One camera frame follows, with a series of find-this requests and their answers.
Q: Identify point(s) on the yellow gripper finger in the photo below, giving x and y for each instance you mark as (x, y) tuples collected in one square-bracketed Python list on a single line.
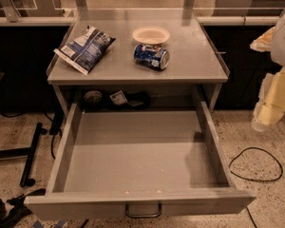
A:
[(270, 107), (263, 43)]

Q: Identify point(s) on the blue chip bag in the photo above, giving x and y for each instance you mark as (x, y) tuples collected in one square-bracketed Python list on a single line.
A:
[(86, 51)]

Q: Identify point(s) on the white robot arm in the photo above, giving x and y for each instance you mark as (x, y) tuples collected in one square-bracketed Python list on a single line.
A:
[(278, 42)]

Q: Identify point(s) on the grey open top drawer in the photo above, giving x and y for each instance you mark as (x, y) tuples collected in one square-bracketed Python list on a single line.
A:
[(107, 160)]

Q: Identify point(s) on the black items behind drawer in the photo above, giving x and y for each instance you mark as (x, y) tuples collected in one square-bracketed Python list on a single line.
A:
[(96, 100)]

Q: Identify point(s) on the blue soda can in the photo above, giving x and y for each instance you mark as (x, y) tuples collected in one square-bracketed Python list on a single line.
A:
[(154, 57)]

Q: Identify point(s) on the white paper bowl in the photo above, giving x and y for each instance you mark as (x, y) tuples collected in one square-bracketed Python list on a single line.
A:
[(151, 35)]

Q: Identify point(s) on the grey cabinet table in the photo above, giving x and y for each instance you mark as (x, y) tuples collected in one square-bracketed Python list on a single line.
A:
[(120, 52)]

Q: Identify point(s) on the black metal stand leg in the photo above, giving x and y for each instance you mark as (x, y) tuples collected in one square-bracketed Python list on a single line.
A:
[(26, 152)]

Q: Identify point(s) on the black object bottom left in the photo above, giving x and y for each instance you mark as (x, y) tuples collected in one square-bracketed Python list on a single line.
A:
[(13, 210)]

